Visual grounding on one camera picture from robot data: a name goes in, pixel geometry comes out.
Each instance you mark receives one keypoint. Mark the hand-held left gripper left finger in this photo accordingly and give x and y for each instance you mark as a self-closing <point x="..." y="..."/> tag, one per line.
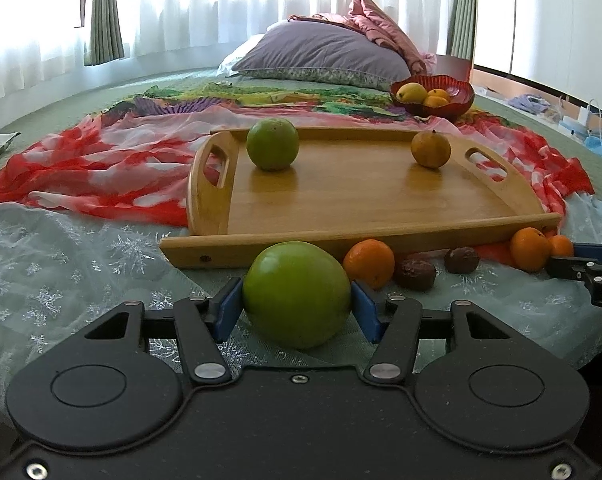
<point x="226" y="310"/>

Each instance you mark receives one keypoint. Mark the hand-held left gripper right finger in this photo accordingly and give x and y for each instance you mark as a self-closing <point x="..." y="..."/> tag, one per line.
<point x="367" y="315"/>

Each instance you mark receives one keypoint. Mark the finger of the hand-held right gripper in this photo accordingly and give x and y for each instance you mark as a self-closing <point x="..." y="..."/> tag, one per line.
<point x="568" y="266"/>
<point x="588" y="249"/>

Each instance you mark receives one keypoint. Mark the small orange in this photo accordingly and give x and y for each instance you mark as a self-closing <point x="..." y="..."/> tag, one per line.
<point x="561" y="246"/>

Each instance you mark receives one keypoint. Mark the large green apple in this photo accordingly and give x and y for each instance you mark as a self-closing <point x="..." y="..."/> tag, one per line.
<point x="297" y="294"/>

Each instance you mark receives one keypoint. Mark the round orange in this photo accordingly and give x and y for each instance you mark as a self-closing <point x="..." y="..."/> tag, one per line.
<point x="530" y="250"/>

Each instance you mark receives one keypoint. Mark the mandarin orange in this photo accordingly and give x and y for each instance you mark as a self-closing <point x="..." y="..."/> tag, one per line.
<point x="370" y="262"/>

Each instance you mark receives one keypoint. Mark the dark wrinkled passion fruit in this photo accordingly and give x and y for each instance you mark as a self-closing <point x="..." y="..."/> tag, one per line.
<point x="415" y="274"/>
<point x="462" y="260"/>

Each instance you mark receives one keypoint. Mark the white charger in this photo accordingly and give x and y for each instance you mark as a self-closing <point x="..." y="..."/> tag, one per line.
<point x="583" y="115"/>

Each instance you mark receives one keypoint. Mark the light blue cloth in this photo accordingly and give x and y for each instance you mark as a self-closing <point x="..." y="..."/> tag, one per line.
<point x="528" y="103"/>

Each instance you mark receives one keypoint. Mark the white snowflake lace cloth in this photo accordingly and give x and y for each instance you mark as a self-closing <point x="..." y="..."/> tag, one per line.
<point x="71" y="280"/>

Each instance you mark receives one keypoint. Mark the yellowish orange with stem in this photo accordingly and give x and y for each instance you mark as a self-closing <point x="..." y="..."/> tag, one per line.
<point x="431" y="149"/>

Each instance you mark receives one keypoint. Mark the red and white floral scarf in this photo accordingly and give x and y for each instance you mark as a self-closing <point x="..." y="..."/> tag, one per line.
<point x="121" y="160"/>

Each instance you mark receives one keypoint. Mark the red glass bowl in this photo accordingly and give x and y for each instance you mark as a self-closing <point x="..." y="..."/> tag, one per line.
<point x="458" y="102"/>

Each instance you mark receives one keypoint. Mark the dark wooden headboard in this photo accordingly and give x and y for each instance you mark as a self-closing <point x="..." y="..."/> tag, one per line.
<point x="453" y="67"/>

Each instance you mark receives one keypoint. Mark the yellow mango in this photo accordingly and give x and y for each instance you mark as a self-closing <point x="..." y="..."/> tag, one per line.
<point x="412" y="93"/>

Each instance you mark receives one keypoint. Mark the white pillow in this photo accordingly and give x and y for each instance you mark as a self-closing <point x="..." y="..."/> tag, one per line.
<point x="238" y="55"/>

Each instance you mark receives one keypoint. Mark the purple pillow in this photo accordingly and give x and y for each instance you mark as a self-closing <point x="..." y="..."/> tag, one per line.
<point x="326" y="50"/>

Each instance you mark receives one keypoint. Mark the green curtain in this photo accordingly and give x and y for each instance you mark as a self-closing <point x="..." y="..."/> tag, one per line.
<point x="463" y="7"/>
<point x="103" y="15"/>

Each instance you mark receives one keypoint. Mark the pink quilt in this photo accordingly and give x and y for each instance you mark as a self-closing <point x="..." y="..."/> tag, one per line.
<point x="381" y="22"/>

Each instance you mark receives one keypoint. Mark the white sheer curtain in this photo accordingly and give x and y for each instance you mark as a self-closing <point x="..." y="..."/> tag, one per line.
<point x="231" y="5"/>

